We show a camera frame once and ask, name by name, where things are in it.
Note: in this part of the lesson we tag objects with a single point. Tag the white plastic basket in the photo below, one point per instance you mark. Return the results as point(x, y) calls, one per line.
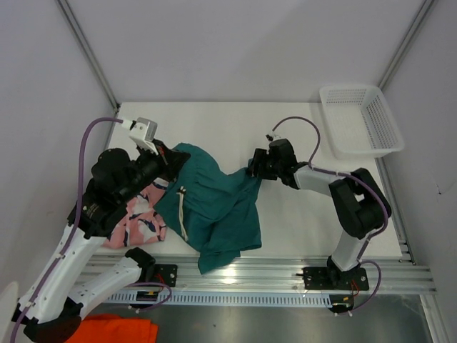
point(359, 122)

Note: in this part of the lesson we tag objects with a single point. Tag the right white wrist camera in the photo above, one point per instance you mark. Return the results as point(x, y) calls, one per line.
point(272, 136)

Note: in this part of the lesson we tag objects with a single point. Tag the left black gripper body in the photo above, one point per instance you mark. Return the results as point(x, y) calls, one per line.
point(151, 166)

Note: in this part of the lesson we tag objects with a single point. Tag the pink patterned shorts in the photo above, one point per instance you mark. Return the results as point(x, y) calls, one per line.
point(142, 223)

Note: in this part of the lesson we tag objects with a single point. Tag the white slotted cable duct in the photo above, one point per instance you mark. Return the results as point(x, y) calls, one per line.
point(247, 299)

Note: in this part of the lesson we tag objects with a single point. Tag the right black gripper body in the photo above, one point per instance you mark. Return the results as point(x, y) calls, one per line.
point(268, 168)

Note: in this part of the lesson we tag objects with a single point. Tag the aluminium mounting rail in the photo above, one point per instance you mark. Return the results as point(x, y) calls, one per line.
point(252, 274)

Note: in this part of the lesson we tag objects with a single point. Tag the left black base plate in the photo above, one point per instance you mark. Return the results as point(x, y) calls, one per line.
point(162, 273)

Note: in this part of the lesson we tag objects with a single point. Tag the folded orange shorts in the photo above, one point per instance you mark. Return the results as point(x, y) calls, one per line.
point(112, 328)

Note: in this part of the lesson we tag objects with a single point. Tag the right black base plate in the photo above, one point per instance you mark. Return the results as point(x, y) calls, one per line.
point(326, 278)

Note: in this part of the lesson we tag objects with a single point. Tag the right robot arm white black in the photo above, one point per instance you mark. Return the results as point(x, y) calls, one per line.
point(362, 210)

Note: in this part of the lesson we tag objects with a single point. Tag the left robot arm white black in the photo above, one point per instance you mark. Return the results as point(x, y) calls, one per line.
point(54, 307)

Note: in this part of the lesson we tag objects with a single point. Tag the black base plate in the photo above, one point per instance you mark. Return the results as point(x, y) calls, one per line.
point(326, 278)
point(162, 273)

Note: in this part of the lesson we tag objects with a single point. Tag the teal green shorts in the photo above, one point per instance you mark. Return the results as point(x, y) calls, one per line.
point(213, 212)

